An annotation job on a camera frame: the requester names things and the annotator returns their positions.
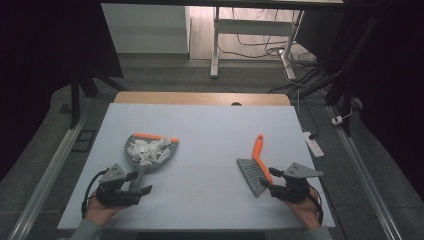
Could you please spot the person's right hand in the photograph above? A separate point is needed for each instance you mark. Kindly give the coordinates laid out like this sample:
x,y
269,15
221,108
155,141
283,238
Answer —
x,y
305,210

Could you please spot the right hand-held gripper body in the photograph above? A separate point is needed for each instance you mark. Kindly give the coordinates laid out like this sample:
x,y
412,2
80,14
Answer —
x,y
296,186

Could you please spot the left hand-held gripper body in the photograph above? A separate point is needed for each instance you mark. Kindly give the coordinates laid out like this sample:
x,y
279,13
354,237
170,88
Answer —
x,y
113,191

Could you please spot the person's left hand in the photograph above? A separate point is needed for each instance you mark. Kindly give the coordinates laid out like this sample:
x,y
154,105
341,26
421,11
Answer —
x,y
100,210

